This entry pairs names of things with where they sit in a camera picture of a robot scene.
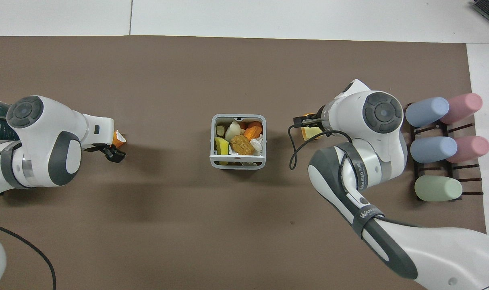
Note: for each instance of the yellow trash piece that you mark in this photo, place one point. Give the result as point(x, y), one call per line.
point(311, 133)

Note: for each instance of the beige mushroom piece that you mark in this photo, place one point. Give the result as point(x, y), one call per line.
point(220, 130)

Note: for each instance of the yellow green fruit piece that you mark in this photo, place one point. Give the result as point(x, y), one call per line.
point(221, 146)

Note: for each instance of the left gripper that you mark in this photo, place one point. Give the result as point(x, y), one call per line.
point(107, 150)

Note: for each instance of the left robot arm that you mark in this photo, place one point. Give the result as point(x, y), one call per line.
point(47, 133)

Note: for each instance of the green cup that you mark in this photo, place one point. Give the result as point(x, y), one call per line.
point(438, 188)

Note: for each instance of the brown bread piece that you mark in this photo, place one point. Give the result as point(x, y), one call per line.
point(241, 145)

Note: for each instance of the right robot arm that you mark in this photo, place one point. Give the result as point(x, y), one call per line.
point(373, 161)

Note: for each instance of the blue cup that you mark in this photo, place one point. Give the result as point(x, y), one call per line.
point(433, 149)
point(427, 112)

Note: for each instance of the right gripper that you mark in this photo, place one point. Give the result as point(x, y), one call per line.
point(319, 121)

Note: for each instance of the pink cup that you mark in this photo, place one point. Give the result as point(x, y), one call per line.
point(472, 148)
point(464, 106)

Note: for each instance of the dark brown cup rack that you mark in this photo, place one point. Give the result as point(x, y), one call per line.
point(427, 131)

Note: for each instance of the white onion piece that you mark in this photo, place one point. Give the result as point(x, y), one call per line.
point(233, 131)

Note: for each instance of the orange carrot piece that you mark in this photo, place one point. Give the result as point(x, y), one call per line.
point(253, 131)

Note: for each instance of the grey open trash bin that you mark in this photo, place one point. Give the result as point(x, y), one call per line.
point(213, 159)

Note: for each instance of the orange white trash piece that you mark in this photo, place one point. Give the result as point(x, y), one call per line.
point(118, 139)

